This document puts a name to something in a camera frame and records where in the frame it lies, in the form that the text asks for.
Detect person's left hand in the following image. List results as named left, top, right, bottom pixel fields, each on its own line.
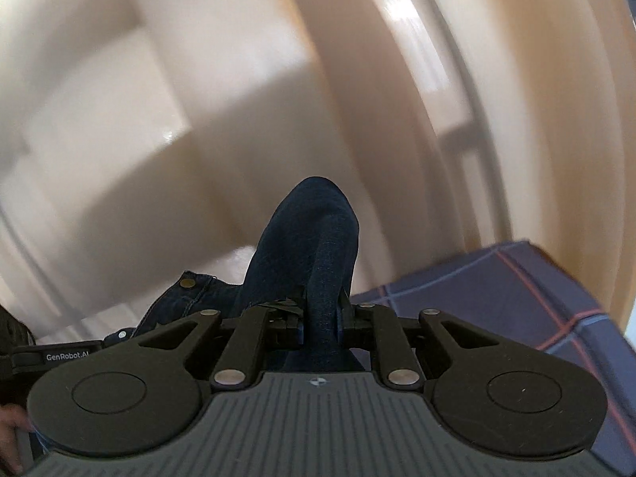
left=0, top=404, right=35, bottom=475

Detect beige curtain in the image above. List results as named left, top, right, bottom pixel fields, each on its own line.
left=278, top=0, right=636, bottom=329

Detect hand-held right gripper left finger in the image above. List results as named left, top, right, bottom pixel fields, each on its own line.
left=132, top=303, right=305, bottom=391

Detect dark blue denim pants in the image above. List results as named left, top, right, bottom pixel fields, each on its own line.
left=116, top=176, right=373, bottom=373

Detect blue plaid bed blanket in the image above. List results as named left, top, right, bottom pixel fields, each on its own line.
left=348, top=241, right=636, bottom=477

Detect sheer white curtain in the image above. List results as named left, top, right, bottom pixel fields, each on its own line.
left=0, top=0, right=349, bottom=339

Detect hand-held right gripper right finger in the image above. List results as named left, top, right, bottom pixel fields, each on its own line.
left=337, top=293, right=502, bottom=388

